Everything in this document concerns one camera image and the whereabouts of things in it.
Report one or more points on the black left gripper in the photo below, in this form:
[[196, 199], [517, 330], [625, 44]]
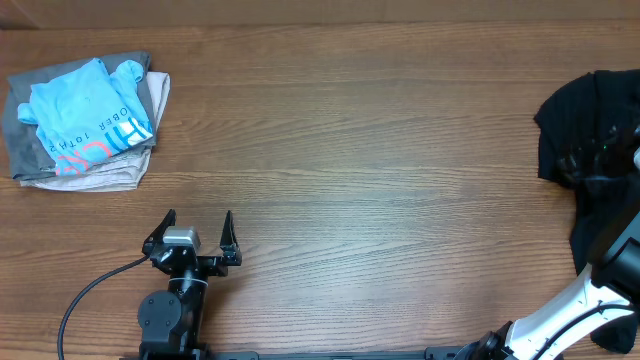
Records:
[[218, 266]]

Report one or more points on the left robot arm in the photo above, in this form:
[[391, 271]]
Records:
[[171, 319]]

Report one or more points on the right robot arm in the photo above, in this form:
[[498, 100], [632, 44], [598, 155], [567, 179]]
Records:
[[605, 290]]

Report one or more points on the beige folded shirt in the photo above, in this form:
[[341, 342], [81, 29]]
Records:
[[124, 171]]

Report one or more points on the light blue printed t-shirt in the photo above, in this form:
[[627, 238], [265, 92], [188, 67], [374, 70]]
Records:
[[89, 115]]

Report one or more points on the grey folded shirt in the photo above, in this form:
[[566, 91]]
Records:
[[27, 156]]

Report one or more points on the dark navy t-shirt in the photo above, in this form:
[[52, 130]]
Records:
[[589, 135]]

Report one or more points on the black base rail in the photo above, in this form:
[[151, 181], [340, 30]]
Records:
[[430, 353]]

